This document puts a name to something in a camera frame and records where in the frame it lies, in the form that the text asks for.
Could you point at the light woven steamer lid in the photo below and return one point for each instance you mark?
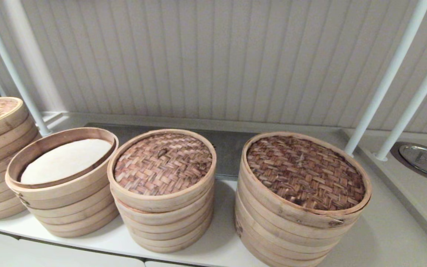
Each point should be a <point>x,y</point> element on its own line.
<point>161,163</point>

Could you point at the large dark woven bamboo lid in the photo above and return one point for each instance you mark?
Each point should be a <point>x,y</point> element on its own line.
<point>304,172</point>

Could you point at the small bamboo steamer stack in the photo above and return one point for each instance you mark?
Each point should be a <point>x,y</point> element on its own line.
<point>165,241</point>

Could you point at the large bamboo steamer basket stack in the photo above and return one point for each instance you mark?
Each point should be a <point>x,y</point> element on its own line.
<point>272,241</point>

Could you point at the white steamer liner cloth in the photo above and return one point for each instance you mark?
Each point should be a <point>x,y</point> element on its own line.
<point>65,161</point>

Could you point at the round stainless steel lid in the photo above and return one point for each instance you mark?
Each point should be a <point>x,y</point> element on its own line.
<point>421,157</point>

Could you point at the wide white column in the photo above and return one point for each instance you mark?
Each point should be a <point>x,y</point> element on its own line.
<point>38,66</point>

